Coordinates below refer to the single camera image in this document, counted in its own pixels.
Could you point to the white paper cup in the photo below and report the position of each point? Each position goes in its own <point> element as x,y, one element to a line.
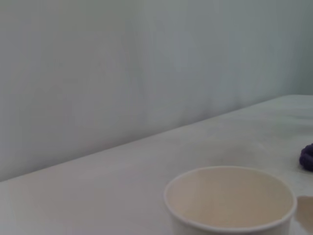
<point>227,195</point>

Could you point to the purple black rag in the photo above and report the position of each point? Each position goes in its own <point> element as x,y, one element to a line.
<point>307,159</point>

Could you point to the brown water stain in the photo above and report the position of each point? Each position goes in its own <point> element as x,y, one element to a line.
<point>306,211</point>

